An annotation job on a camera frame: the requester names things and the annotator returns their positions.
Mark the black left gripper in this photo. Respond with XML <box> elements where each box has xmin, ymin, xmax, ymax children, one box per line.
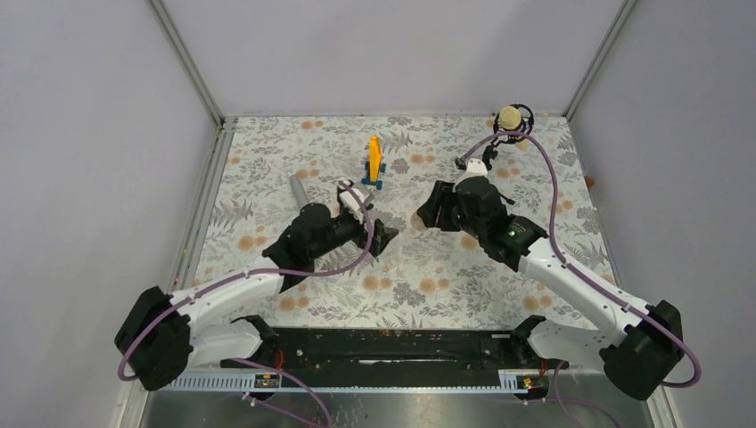
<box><xmin>311</xmin><ymin>203</ymin><xmax>399</xmax><ymax>260</ymax></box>

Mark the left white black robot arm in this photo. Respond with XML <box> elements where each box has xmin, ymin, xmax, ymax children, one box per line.
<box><xmin>114</xmin><ymin>203</ymin><xmax>399</xmax><ymax>391</ymax></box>

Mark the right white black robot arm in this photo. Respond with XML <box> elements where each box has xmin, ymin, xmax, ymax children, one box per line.
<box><xmin>416</xmin><ymin>177</ymin><xmax>684</xmax><ymax>400</ymax></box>

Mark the blue yellow toy block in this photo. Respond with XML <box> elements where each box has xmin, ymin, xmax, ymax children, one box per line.
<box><xmin>361</xmin><ymin>136</ymin><xmax>386</xmax><ymax>190</ymax></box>

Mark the grey handheld microphone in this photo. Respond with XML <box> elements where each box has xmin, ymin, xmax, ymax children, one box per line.
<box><xmin>289</xmin><ymin>174</ymin><xmax>309</xmax><ymax>210</ymax></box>

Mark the cream foam studio microphone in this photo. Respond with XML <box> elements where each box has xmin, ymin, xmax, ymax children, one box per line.
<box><xmin>492</xmin><ymin>103</ymin><xmax>535</xmax><ymax>135</ymax></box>

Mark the floral patterned table mat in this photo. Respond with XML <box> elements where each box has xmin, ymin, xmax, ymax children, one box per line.
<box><xmin>193</xmin><ymin>116</ymin><xmax>590</xmax><ymax>330</ymax></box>

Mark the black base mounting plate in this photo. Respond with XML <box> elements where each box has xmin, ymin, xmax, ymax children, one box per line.
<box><xmin>246</xmin><ymin>316</ymin><xmax>558</xmax><ymax>385</ymax></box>

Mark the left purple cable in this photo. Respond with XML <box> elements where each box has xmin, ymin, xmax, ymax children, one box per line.
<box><xmin>117</xmin><ymin>179</ymin><xmax>377</xmax><ymax>428</ymax></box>

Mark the purple cable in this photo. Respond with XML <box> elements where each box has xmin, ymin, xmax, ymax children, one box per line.
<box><xmin>456</xmin><ymin>130</ymin><xmax>703</xmax><ymax>428</ymax></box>
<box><xmin>117</xmin><ymin>179</ymin><xmax>377</xmax><ymax>428</ymax></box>

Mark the white slotted cable duct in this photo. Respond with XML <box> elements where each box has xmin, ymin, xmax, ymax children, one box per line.
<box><xmin>161</xmin><ymin>370</ymin><xmax>531</xmax><ymax>394</ymax></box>

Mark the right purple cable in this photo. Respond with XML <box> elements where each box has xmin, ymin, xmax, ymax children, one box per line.
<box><xmin>456</xmin><ymin>130</ymin><xmax>703</xmax><ymax>428</ymax></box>

